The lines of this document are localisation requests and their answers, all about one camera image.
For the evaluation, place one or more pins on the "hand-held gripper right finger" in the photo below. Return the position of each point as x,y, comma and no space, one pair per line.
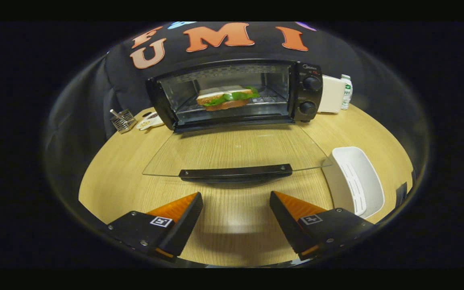
290,227

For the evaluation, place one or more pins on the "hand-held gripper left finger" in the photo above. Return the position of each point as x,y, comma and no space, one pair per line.
183,227

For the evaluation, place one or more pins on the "glass toaster oven door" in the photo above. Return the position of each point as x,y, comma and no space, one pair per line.
236,173

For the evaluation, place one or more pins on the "lettuce sandwich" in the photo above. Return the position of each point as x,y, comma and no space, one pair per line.
226,100

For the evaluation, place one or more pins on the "black toaster oven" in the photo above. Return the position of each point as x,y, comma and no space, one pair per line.
308,94

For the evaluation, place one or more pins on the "white pop-up toaster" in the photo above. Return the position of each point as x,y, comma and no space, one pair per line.
330,94

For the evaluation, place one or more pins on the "white plastic tray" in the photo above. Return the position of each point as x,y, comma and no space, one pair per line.
367,177

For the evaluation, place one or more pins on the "small white dish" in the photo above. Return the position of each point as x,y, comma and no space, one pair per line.
151,121

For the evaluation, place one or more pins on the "small white green-label bottle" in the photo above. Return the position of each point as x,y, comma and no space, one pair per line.
346,92

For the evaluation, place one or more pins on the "black backdrop cloth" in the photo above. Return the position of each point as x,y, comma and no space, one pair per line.
336,52

